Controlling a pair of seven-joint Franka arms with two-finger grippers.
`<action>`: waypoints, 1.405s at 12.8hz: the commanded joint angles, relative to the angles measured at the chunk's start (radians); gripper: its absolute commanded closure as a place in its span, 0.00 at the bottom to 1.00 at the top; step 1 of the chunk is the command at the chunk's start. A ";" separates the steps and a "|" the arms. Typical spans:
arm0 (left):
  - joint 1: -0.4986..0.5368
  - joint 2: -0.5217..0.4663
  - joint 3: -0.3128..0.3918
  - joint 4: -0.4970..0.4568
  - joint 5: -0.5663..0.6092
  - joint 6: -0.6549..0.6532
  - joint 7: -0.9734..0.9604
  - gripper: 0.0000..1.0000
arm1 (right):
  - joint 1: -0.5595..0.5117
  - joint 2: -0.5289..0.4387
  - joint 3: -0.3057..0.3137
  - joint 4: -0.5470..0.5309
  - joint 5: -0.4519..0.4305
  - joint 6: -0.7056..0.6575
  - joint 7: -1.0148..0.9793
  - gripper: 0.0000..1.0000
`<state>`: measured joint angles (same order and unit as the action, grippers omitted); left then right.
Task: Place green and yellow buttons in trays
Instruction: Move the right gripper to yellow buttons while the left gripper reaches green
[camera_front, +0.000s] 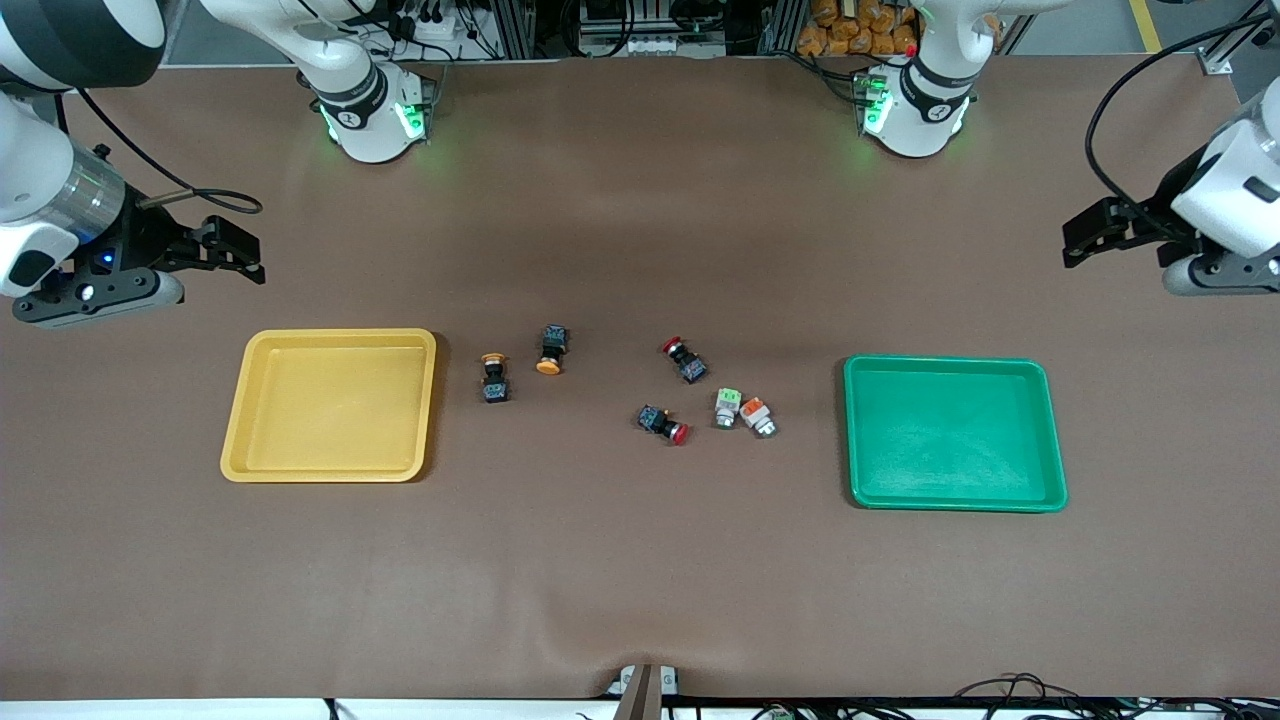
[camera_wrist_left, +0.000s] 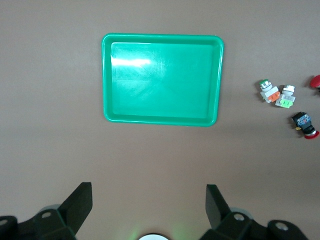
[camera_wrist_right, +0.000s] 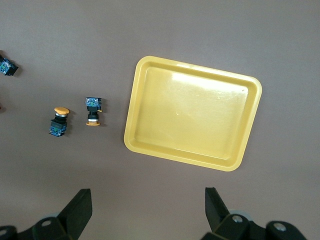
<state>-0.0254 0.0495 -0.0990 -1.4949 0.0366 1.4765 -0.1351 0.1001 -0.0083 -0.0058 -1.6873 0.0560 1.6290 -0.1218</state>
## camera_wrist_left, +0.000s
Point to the green pushbutton orange contact block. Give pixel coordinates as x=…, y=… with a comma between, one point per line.
x=268, y=91

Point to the green plastic tray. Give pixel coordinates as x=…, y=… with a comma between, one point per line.
x=160, y=82

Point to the red mushroom pushbutton switch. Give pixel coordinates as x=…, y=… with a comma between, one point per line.
x=303, y=122
x=316, y=81

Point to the brown table mat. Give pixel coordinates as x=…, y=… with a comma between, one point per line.
x=50, y=100

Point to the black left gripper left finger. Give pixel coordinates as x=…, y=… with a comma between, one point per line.
x=75, y=205

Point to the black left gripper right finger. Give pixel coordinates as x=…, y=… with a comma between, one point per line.
x=217, y=207

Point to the pushbutton light green contact block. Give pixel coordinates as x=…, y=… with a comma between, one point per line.
x=286, y=98

